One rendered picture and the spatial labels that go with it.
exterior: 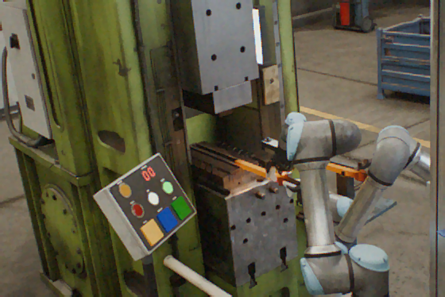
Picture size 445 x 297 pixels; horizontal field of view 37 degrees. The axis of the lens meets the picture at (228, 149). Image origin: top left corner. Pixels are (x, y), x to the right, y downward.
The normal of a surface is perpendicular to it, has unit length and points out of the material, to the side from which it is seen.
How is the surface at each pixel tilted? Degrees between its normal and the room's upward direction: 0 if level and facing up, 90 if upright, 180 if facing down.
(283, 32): 90
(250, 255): 90
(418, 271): 0
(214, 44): 90
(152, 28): 90
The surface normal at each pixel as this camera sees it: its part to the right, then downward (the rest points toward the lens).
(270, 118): 0.60, 0.23
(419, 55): -0.74, 0.30
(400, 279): -0.11, -0.93
